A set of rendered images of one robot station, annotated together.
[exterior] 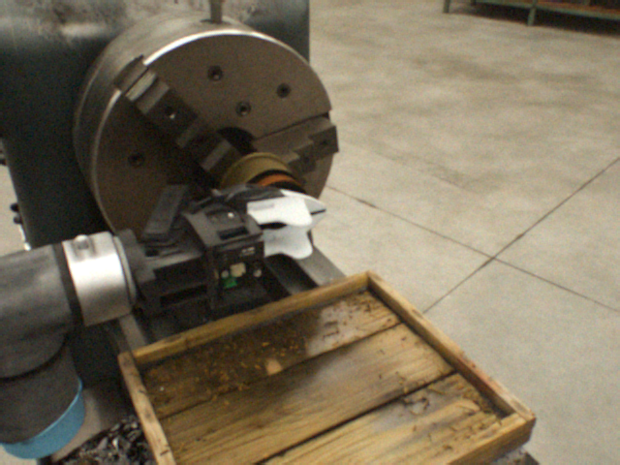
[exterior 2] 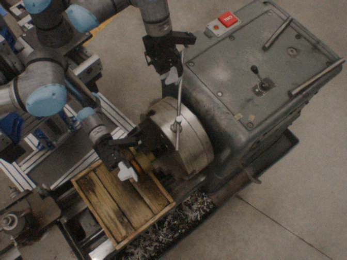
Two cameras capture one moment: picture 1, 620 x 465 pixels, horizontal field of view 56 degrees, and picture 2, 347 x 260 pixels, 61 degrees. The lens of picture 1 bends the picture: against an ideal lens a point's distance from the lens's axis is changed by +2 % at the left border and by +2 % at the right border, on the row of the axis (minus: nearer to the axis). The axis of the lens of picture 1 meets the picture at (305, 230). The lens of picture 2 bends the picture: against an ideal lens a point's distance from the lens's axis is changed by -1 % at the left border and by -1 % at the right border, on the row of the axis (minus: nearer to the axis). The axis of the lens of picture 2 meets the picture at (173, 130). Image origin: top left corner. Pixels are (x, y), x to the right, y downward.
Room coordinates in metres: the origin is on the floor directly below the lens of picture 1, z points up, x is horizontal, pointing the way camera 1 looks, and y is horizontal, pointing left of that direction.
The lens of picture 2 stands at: (0.60, -0.30, 2.17)
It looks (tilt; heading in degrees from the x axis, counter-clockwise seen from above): 66 degrees down; 78
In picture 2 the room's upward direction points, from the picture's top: 3 degrees clockwise
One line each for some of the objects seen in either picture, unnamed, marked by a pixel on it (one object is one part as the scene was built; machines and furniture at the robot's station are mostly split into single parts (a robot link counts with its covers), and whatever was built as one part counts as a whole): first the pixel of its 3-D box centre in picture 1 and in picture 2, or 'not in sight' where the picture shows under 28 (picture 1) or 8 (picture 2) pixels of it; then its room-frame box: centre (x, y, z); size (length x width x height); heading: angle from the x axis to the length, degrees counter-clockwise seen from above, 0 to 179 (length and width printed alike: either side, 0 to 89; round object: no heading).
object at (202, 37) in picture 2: not in sight; (196, 43); (0.83, 0.45, 1.24); 0.09 x 0.08 x 0.03; 29
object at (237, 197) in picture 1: (242, 209); (123, 159); (0.49, 0.06, 1.10); 0.09 x 0.02 x 0.05; 118
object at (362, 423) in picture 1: (314, 394); (123, 192); (0.46, -0.01, 0.89); 0.36 x 0.30 x 0.04; 119
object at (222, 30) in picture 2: not in sight; (222, 28); (0.96, 0.52, 1.23); 0.13 x 0.08 x 0.05; 29
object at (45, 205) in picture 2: not in sight; (35, 222); (0.13, -0.10, 0.99); 0.20 x 0.10 x 0.05; 29
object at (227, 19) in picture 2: not in sight; (227, 20); (0.98, 0.53, 1.26); 0.06 x 0.06 x 0.02; 29
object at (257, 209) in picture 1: (293, 213); (125, 173); (0.50, 0.01, 1.10); 0.09 x 0.06 x 0.03; 118
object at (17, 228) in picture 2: not in sight; (11, 222); (0.11, -0.11, 1.13); 0.08 x 0.08 x 0.03
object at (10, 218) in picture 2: not in sight; (6, 221); (0.11, -0.11, 1.17); 0.04 x 0.04 x 0.03
